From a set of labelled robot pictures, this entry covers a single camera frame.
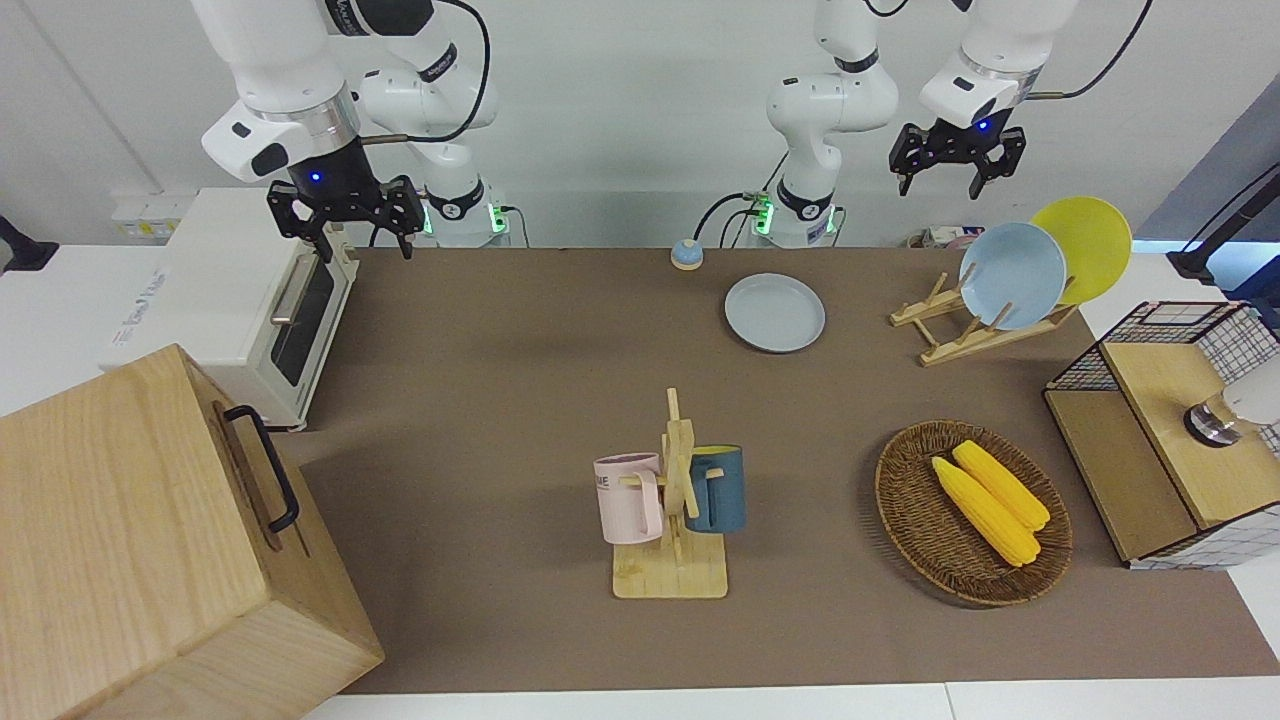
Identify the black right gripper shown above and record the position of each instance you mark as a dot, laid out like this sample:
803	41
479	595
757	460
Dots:
345	190

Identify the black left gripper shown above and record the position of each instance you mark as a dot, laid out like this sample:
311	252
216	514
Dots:
965	138

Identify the gray plate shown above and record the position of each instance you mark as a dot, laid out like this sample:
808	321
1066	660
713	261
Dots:
775	312

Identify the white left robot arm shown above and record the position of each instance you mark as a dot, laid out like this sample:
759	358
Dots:
830	100

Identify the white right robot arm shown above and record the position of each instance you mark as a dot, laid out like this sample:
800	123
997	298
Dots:
270	50

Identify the light blue plate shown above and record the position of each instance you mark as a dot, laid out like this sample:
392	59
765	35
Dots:
1015	275

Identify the yellow plate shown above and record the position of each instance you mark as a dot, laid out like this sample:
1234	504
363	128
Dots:
1095	240

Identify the low wooden plate rack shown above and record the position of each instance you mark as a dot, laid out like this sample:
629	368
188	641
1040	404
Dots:
950	350

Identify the white toaster oven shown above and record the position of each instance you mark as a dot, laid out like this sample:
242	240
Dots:
230	260

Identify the brown table mat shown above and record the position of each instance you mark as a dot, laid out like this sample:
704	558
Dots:
500	400

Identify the small blue dome bell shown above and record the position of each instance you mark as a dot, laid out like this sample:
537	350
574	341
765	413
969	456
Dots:
687	255

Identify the black clamp stand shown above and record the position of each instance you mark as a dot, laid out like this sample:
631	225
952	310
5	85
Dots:
25	255

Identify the yellow corn cob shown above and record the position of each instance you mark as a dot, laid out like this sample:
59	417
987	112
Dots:
985	510
1000	485

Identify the brown wicker basket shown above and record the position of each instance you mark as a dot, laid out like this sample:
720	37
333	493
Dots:
920	520

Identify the white cylinder with metal base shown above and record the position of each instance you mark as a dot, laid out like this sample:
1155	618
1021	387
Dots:
1255	395

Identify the light wooden cabinet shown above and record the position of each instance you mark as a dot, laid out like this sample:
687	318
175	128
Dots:
120	520

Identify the pink mug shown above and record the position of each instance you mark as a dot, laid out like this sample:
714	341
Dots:
625	505

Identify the dark blue mug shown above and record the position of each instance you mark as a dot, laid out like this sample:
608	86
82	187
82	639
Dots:
722	495

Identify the wooden mug tree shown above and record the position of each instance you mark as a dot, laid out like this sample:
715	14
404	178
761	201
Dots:
670	575

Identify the white wall socket strip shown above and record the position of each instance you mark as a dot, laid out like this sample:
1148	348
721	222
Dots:
150	215

